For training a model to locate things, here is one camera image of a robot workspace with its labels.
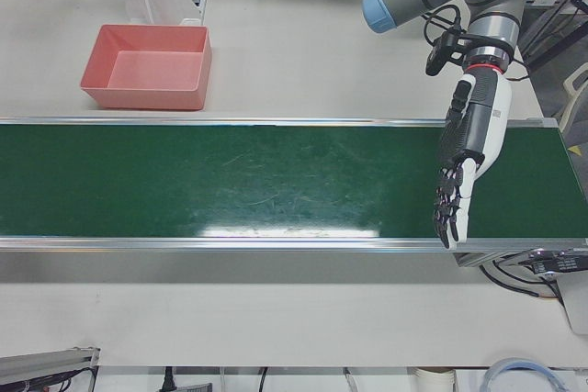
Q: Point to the robot hand black white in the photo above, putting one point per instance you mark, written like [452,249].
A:
[487,112]

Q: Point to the white paper cup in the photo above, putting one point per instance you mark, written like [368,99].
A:
[434,380]

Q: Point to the pink plastic box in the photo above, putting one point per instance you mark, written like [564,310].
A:
[151,70]

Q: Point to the green conveyor belt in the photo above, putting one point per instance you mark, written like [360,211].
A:
[229,181]

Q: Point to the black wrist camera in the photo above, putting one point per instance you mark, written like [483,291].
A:
[434,59]

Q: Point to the white chair frame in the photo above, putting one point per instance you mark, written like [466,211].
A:
[574,98]

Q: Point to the white translucent bracket stand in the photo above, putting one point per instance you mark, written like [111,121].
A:
[170,2]

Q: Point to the aluminium profile rail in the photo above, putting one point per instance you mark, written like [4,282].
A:
[46,362]

